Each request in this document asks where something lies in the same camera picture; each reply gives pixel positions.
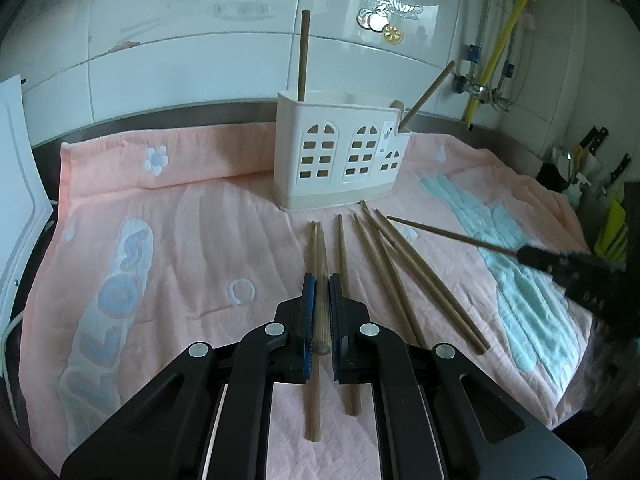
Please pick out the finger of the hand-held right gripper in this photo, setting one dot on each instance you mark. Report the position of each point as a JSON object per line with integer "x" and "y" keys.
{"x": 550, "y": 257}

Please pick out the green cutting board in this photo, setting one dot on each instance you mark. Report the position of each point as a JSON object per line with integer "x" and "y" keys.
{"x": 614, "y": 227}

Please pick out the pink printed towel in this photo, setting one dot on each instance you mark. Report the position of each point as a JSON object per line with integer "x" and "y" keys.
{"x": 200, "y": 240}

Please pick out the white plastic board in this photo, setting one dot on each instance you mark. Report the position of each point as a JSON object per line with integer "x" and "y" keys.
{"x": 20, "y": 200}

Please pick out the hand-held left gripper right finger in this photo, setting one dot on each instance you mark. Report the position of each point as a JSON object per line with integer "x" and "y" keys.
{"x": 336, "y": 320}

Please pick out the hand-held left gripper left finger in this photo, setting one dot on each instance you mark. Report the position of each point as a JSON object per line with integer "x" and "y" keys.
{"x": 310, "y": 320}

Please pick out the white plastic utensil holder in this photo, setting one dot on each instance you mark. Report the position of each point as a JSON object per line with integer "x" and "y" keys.
{"x": 345, "y": 155}

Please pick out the metal valve assembly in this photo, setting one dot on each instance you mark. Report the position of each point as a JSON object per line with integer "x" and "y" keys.
{"x": 482, "y": 92}

